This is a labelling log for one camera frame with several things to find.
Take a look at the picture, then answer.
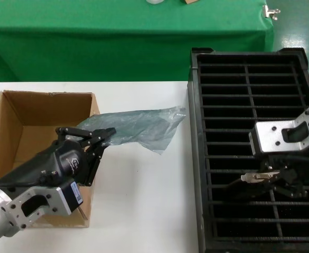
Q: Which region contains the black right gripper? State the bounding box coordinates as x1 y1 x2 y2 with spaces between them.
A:
248 130 309 199

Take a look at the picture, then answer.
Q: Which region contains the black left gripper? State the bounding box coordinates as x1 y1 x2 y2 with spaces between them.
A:
42 127 117 215

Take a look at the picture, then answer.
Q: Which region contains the black graphics card silver bracket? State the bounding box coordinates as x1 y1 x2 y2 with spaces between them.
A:
222 170 281 198

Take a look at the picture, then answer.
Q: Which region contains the translucent grey antistatic bag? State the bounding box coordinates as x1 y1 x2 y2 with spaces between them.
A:
76 104 188 157

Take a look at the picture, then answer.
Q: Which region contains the large open brown cardboard box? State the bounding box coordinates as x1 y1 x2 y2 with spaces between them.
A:
0 90 102 229

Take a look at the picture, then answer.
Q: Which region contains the black slotted plastic container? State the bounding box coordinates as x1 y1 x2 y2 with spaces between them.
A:
187 47 309 253

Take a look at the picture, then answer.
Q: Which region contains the green tablecloth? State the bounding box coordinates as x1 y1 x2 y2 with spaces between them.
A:
0 0 275 82

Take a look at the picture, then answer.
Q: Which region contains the silver metal table clamp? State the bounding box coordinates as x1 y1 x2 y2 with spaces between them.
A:
263 4 281 21

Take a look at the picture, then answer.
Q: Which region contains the right silver wrist bracket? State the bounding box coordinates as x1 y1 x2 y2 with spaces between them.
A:
253 107 309 154

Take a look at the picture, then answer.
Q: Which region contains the left black camera shroud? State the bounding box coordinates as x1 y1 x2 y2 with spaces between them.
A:
0 146 62 191

